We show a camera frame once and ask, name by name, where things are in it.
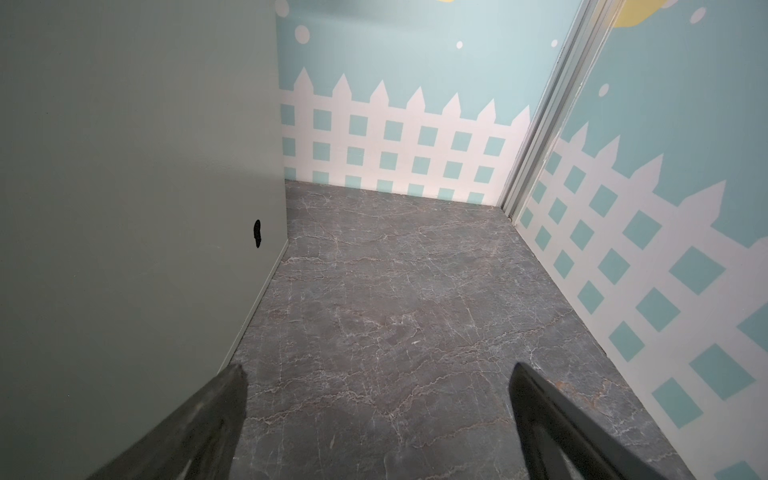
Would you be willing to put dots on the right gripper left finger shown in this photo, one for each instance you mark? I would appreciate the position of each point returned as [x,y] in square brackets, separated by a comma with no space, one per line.
[196,441]

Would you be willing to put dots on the beige metal cabinet counter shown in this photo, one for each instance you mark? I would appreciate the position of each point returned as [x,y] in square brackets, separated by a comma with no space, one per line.
[143,213]

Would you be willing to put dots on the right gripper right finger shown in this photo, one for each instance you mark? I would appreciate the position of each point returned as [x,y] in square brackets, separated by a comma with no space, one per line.
[554,432]

